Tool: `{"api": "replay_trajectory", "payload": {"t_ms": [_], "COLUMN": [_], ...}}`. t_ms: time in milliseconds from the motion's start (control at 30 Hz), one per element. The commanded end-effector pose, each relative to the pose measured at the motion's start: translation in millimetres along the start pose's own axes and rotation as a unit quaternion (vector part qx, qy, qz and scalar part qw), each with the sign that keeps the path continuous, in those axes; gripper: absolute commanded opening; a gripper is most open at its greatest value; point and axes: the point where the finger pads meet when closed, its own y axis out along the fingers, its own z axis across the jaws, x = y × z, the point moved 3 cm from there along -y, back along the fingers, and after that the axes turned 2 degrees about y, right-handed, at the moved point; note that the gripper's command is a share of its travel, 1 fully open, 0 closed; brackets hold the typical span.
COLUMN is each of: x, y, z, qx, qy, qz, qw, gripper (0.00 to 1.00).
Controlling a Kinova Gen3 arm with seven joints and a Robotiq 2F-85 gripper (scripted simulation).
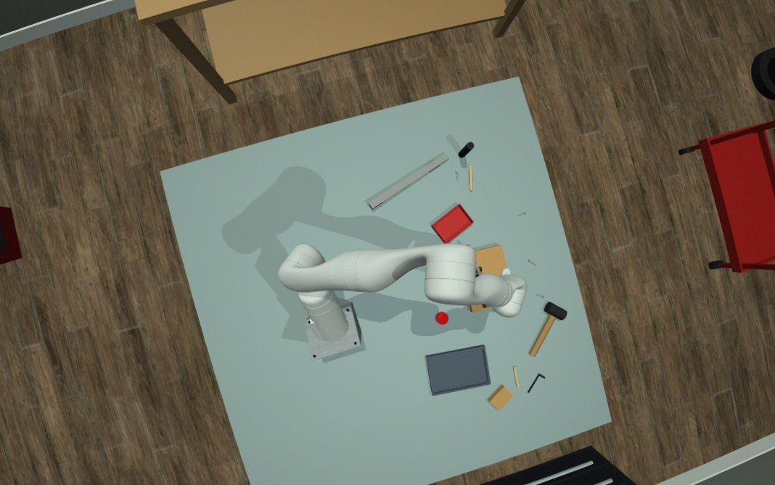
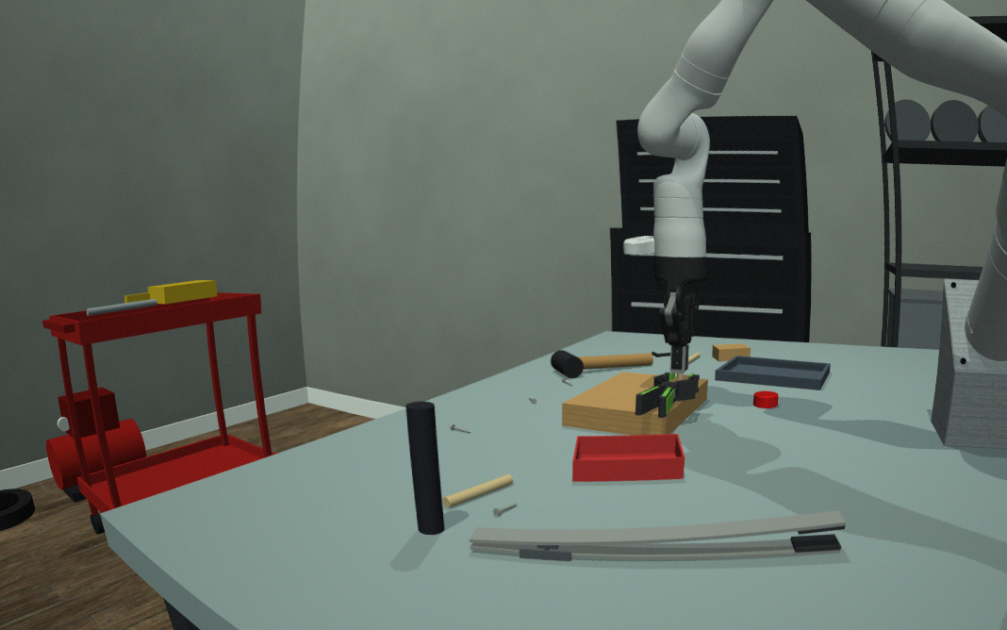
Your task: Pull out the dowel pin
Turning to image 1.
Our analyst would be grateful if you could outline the tan rectangular block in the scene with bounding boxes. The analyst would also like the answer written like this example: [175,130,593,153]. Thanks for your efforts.
[488,385,513,411]

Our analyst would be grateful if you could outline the red open tray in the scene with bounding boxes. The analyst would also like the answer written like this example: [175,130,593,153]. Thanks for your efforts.
[431,204,474,243]

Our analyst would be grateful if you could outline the black cylinder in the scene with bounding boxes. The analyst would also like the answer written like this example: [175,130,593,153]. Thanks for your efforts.
[458,142,474,158]

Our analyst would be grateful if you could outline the black mallet with wooden handle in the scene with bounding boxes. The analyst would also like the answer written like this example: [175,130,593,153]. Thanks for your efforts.
[529,302,567,356]

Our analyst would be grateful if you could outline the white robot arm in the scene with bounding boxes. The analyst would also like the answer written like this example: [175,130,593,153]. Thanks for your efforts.
[278,243,528,342]

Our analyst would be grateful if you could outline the light brown wooden board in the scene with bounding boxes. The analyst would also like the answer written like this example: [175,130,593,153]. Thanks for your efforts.
[469,245,507,313]

